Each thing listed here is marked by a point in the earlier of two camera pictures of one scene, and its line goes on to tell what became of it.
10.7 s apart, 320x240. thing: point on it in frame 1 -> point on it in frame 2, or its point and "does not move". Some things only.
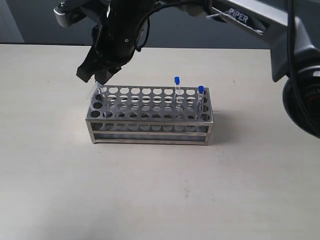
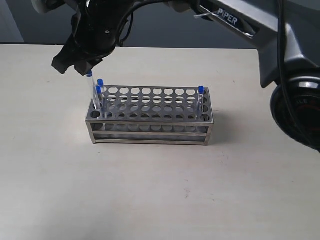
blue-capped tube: [200, 91] does not move
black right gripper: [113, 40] -> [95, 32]
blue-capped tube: [108, 113] -> [100, 84]
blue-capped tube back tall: [177, 80] -> [93, 91]
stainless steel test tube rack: [151, 115] does not move
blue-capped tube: [98, 90] -> [99, 98]
